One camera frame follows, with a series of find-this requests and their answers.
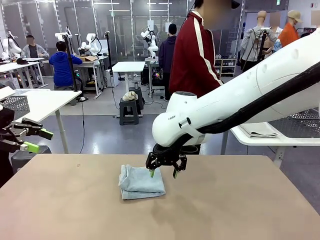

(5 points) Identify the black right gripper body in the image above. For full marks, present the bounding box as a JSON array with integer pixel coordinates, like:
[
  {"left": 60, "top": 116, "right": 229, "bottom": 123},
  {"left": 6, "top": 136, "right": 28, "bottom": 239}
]
[{"left": 152, "top": 146, "right": 184, "bottom": 166}]

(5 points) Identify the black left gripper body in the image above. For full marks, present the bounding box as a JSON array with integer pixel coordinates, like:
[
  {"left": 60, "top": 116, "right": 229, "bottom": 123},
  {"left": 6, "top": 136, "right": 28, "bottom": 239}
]
[{"left": 0, "top": 107, "right": 16, "bottom": 142}]

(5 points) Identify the light blue towel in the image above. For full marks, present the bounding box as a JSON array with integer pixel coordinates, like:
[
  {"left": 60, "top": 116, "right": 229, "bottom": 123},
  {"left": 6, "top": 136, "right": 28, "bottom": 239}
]
[{"left": 118, "top": 164, "right": 166, "bottom": 201}]

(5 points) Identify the white towel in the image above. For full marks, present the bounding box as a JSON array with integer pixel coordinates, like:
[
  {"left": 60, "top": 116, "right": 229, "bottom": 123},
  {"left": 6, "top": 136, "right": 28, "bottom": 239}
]
[{"left": 238, "top": 122, "right": 280, "bottom": 139}]

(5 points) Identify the grey plastic basket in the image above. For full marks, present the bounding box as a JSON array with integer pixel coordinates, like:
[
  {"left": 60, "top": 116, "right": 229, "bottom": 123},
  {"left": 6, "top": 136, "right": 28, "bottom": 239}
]
[
  {"left": 268, "top": 107, "right": 320, "bottom": 139},
  {"left": 1, "top": 95, "right": 31, "bottom": 121}
]

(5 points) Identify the white work table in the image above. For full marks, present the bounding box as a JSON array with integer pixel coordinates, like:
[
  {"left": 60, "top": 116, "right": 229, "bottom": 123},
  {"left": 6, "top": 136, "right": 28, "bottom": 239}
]
[{"left": 0, "top": 88, "right": 83, "bottom": 155}]

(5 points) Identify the long white desk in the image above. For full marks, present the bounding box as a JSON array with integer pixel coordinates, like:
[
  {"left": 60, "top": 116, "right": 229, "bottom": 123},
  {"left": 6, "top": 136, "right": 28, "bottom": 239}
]
[{"left": 0, "top": 57, "right": 48, "bottom": 89}]

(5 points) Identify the dark grey plastic stool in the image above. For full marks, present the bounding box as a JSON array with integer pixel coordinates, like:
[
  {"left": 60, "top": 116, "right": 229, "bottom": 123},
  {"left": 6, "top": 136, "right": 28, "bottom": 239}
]
[{"left": 128, "top": 86, "right": 145, "bottom": 111}]

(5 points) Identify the person in blue jacket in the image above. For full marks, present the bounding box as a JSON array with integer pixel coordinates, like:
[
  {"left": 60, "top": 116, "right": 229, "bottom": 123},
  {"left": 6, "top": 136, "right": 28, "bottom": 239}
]
[{"left": 48, "top": 41, "right": 83, "bottom": 91}]

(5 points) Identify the beige cloth bundle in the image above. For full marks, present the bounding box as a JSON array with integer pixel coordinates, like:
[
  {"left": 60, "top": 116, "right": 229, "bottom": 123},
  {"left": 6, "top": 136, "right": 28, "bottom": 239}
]
[{"left": 121, "top": 91, "right": 139, "bottom": 102}]

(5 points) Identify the person in grey jacket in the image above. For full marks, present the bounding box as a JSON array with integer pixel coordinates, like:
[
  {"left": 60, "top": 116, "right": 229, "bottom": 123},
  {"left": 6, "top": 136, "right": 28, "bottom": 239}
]
[{"left": 21, "top": 34, "right": 50, "bottom": 61}]

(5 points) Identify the white robot desk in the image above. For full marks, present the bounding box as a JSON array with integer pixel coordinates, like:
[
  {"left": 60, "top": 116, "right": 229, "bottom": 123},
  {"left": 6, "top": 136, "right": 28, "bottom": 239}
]
[{"left": 72, "top": 56, "right": 109, "bottom": 97}]

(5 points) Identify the brown cardboard box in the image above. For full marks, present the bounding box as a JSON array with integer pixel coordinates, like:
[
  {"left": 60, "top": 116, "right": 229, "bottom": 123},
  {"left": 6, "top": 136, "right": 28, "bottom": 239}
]
[{"left": 79, "top": 55, "right": 99, "bottom": 63}]

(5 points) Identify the person in red track jacket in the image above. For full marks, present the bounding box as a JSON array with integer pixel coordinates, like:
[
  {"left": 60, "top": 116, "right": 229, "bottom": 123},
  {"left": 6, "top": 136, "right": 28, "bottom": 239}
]
[{"left": 168, "top": 0, "right": 241, "bottom": 99}]

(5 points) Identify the small white desk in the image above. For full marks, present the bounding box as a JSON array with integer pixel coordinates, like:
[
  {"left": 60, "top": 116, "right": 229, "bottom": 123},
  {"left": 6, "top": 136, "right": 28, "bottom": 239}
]
[{"left": 111, "top": 61, "right": 146, "bottom": 92}]

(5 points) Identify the person in purple hoodie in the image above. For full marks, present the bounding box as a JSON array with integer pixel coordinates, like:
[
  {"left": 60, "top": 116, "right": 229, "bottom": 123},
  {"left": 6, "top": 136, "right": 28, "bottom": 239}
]
[{"left": 158, "top": 23, "right": 177, "bottom": 102}]

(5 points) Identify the black stand pole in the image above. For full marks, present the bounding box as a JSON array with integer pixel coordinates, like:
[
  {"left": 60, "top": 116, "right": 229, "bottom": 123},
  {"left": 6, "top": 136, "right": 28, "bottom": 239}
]
[{"left": 104, "top": 31, "right": 115, "bottom": 76}]

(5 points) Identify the low storage shelf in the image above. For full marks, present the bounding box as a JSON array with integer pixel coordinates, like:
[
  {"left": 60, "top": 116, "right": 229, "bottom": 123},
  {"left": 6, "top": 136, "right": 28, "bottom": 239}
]
[{"left": 214, "top": 57, "right": 238, "bottom": 78}]

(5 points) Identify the mannequin in grey shirt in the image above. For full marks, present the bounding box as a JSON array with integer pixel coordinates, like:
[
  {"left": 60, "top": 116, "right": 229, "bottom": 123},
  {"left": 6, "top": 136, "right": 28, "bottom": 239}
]
[{"left": 240, "top": 10, "right": 278, "bottom": 73}]

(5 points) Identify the person in blue floral dress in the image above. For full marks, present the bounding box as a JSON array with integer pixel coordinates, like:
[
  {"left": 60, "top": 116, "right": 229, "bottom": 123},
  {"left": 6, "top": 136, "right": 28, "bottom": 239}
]
[{"left": 269, "top": 11, "right": 285, "bottom": 53}]

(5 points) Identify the mannequin in orange with cap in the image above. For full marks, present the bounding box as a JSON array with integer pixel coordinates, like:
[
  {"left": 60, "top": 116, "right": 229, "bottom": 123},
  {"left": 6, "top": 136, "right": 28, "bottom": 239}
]
[{"left": 277, "top": 9, "right": 304, "bottom": 48}]

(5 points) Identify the black camera tripod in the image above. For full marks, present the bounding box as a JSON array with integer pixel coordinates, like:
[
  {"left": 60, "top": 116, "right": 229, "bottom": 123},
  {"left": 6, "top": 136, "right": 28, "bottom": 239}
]
[
  {"left": 241, "top": 26, "right": 272, "bottom": 72},
  {"left": 61, "top": 33, "right": 89, "bottom": 103}
]

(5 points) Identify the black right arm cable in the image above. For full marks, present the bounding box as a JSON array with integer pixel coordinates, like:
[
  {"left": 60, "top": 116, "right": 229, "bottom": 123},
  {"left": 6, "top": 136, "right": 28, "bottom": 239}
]
[{"left": 178, "top": 58, "right": 320, "bottom": 136}]

